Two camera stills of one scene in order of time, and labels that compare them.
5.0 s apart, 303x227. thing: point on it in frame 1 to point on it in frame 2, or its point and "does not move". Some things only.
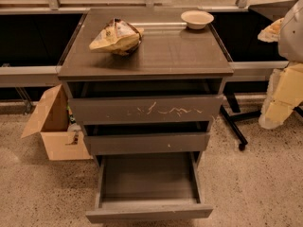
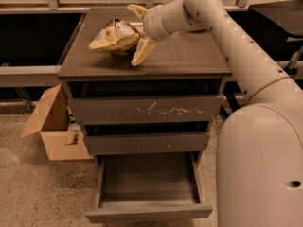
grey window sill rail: [51, 74] does not move
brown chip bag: [118, 37] does not move
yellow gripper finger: [271, 33] to [153, 25]
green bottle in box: [70, 114] does not move
